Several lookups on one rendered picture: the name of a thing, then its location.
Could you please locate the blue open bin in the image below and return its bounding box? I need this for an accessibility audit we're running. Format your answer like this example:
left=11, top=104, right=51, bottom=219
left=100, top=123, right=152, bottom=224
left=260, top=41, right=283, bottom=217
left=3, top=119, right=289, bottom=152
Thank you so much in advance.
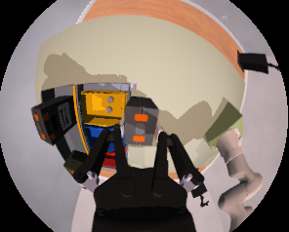
left=85, top=124, right=114, bottom=152

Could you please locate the yellow bin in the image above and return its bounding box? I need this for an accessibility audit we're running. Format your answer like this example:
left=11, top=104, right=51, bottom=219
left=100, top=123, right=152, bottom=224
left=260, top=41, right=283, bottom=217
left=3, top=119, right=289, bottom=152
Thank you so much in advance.
left=81, top=91, right=127, bottom=127

